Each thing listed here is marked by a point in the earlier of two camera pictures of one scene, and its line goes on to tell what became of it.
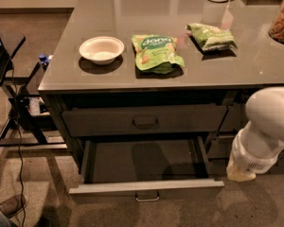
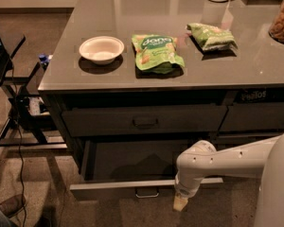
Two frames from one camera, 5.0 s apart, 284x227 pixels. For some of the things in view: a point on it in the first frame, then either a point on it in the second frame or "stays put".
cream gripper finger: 238,175 to 180,203
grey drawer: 145,170 stays put
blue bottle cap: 44,59 stays put
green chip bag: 156,53 stays put
